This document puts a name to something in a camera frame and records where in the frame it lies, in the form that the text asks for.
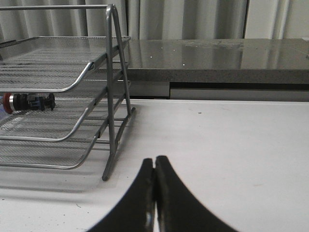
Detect red emergency stop button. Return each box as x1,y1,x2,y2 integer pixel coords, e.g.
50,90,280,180
0,92,56,114

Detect silver metal rack frame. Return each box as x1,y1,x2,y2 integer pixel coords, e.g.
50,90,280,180
0,4,134,180

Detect grey stone counter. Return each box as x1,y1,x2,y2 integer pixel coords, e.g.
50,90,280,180
126,39,309,102

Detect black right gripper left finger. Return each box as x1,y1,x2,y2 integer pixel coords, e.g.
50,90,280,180
90,158,155,232

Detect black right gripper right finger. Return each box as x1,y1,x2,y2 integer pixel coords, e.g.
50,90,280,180
155,156,235,232

